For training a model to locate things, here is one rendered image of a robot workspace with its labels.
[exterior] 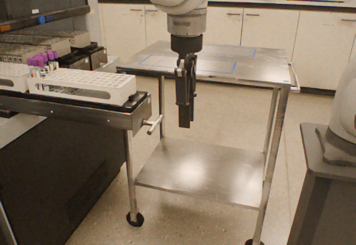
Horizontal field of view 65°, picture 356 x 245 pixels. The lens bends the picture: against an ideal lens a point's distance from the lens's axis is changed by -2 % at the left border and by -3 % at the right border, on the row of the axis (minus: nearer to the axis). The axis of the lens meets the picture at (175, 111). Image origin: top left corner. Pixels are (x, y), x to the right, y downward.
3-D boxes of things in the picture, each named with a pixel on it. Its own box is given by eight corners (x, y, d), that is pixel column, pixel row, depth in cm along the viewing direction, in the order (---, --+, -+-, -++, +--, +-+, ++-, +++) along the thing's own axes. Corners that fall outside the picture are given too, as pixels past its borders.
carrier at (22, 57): (43, 62, 107) (39, 46, 105) (47, 62, 107) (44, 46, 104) (20, 71, 97) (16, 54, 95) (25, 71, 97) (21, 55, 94)
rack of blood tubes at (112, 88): (29, 97, 81) (24, 77, 79) (52, 85, 90) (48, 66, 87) (122, 110, 74) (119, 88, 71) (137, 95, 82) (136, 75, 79)
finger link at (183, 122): (190, 103, 71) (189, 104, 70) (190, 127, 74) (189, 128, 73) (178, 101, 72) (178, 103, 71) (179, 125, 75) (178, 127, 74)
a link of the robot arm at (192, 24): (160, 9, 60) (161, 38, 63) (202, 10, 58) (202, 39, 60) (173, 5, 68) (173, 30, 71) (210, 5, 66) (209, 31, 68)
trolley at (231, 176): (125, 226, 139) (107, 65, 103) (157, 170, 179) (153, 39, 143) (265, 260, 122) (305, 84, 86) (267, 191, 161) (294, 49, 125)
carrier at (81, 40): (87, 44, 133) (85, 31, 131) (90, 44, 133) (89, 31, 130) (72, 50, 124) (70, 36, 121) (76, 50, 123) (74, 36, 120)
